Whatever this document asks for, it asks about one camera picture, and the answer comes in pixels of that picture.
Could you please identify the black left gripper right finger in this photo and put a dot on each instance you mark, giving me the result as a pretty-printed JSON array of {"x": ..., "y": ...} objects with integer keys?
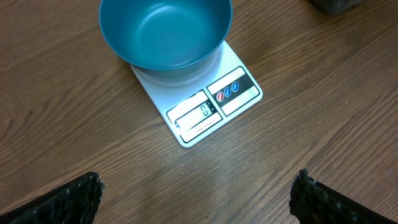
[{"x": 312, "y": 202}]

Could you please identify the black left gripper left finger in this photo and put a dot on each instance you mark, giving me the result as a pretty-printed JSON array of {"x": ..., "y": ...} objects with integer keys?
[{"x": 76, "y": 201}]

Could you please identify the white digital kitchen scale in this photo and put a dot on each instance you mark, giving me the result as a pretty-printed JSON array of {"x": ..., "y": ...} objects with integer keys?
[{"x": 196, "y": 104}]

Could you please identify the blue metal bowl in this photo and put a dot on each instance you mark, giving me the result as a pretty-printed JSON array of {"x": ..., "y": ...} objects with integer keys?
[{"x": 165, "y": 35}]

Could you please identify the clear plastic container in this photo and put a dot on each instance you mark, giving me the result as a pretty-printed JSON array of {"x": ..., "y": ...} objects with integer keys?
[{"x": 334, "y": 7}]

